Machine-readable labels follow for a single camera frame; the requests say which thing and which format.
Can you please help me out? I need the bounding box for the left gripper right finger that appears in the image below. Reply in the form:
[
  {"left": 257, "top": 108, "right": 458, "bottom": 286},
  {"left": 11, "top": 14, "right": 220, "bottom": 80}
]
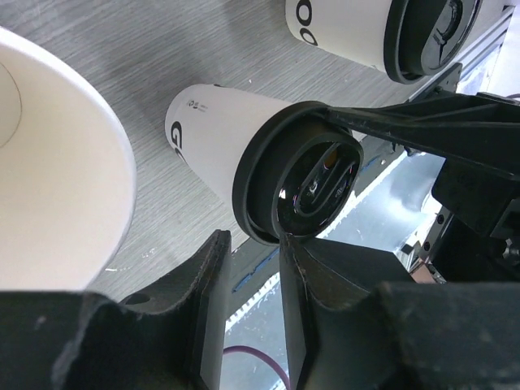
[{"left": 279, "top": 235, "right": 519, "bottom": 389}]

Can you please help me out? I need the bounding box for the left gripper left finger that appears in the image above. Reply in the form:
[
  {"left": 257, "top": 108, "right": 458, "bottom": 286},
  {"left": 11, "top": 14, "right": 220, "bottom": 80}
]
[{"left": 1, "top": 230, "right": 232, "bottom": 389}]

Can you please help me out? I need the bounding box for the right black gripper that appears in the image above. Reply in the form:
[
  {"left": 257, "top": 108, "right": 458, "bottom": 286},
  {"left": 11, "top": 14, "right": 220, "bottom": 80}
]
[{"left": 327, "top": 93, "right": 519, "bottom": 280}]

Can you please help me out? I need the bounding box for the black lid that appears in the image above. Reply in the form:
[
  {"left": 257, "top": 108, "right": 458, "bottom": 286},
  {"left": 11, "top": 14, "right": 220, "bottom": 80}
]
[
  {"left": 383, "top": 0, "right": 481, "bottom": 85},
  {"left": 232, "top": 102, "right": 363, "bottom": 245}
]

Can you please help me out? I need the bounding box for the white paper cup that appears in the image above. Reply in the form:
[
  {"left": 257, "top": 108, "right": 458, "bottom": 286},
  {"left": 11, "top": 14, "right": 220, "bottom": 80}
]
[
  {"left": 165, "top": 84, "right": 290, "bottom": 205},
  {"left": 285, "top": 0, "right": 392, "bottom": 72}
]

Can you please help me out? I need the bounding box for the stack of white paper cups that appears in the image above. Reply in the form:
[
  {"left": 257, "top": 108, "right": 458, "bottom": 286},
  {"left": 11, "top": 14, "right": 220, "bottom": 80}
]
[{"left": 1, "top": 29, "right": 137, "bottom": 291}]

